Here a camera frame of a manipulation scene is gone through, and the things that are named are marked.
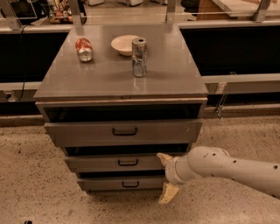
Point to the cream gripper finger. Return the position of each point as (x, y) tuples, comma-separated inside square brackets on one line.
[(164, 158), (168, 193)]

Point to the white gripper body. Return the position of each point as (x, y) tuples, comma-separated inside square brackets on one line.
[(171, 173)]

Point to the grey bottom drawer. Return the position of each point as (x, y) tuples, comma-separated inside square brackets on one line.
[(121, 183)]

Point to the grey drawer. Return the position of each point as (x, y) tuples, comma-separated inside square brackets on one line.
[(121, 183), (85, 134), (114, 163)]

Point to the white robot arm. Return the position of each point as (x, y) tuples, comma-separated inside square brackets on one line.
[(205, 162)]

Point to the grey top drawer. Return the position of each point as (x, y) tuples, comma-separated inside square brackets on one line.
[(85, 134)]

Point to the grey middle drawer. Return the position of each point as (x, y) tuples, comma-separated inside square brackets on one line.
[(114, 163)]

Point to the grey drawer cabinet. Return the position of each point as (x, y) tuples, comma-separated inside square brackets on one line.
[(106, 90)]

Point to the silver upright can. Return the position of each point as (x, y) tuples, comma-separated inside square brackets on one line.
[(139, 56)]

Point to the white bowl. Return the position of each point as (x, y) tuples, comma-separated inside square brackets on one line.
[(123, 44)]

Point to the red soda can lying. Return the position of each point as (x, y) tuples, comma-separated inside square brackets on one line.
[(84, 49)]

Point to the colourful snack packages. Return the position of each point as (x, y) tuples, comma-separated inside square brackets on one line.
[(59, 12)]

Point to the metal bracket on rail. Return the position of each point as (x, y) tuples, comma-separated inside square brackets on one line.
[(220, 91)]

